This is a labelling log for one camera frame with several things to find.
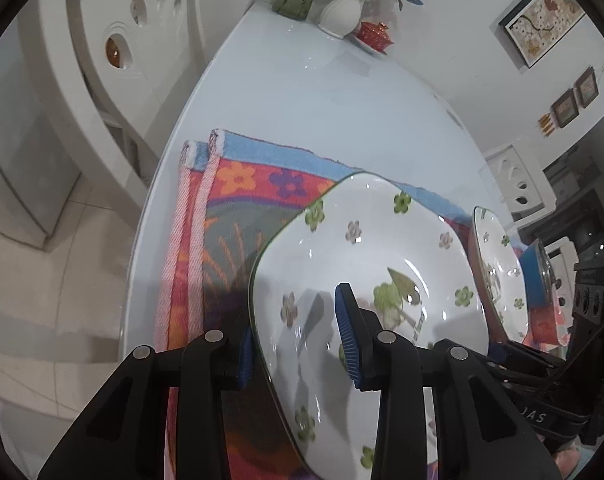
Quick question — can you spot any floral orange towel mat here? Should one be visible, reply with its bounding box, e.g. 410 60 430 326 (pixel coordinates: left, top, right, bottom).
154 129 472 479

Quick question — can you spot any framed heart tree picture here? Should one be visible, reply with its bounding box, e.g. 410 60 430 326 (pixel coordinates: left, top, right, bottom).
499 0 586 68

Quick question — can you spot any red lidded teacup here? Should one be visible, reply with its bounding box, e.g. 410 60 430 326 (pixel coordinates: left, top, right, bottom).
355 22 393 54

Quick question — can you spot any blue steel-lined bowl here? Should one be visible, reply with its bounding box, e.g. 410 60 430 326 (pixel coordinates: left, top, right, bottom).
518 238 554 311

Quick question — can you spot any white flower vase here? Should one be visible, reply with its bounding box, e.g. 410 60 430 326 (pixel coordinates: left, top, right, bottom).
318 0 363 39

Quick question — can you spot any white chair right side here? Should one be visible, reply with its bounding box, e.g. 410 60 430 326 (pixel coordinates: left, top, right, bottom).
483 138 556 230

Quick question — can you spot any white chair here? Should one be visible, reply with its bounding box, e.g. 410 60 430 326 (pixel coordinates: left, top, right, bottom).
483 138 556 230
18 0 204 226

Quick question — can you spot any white chair near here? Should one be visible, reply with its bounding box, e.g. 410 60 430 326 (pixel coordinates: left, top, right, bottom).
18 0 204 226

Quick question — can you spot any square forest plate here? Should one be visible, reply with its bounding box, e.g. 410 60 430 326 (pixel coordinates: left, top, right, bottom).
249 172 488 479
469 206 528 342

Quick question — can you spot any small framed picture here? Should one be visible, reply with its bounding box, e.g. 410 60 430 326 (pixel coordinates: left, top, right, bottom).
575 66 599 108
551 88 579 128

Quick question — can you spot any pink steel-lined bowl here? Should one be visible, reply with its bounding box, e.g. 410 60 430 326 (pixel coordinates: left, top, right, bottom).
524 306 570 350

